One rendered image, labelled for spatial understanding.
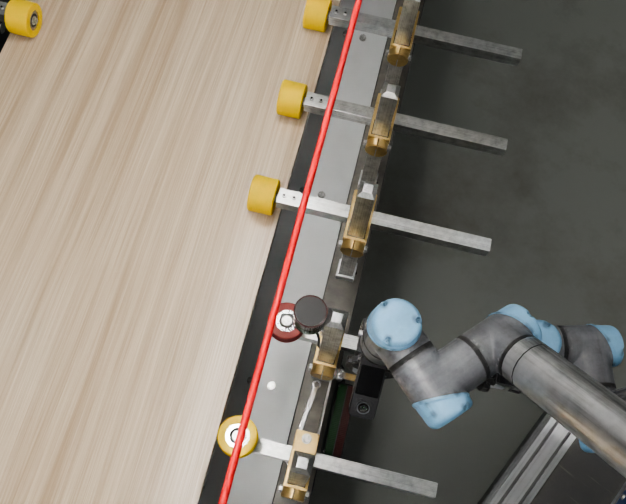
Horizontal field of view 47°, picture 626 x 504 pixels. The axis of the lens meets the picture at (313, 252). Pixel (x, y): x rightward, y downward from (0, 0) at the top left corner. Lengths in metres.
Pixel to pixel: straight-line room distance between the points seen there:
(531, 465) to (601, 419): 1.29
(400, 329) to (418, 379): 0.08
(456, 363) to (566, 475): 1.28
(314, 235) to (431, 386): 0.91
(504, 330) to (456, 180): 1.67
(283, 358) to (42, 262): 0.60
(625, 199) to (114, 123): 1.89
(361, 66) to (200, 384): 1.08
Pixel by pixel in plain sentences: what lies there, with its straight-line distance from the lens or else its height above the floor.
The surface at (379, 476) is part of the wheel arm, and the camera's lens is 1.56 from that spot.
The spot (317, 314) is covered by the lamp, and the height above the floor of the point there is 1.15.
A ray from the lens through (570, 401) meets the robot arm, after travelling 1.01.
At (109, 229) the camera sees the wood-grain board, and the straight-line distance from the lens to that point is 1.63.
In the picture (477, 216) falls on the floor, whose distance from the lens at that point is 2.69.
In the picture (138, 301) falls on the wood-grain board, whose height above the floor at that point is 0.90.
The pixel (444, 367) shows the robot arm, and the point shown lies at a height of 1.35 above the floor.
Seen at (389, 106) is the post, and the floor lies 1.09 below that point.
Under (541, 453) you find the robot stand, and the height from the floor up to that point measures 0.23.
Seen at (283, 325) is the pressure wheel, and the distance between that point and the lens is 1.52.
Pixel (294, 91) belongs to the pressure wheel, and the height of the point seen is 0.98.
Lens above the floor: 2.37
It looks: 69 degrees down
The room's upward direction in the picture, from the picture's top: 7 degrees clockwise
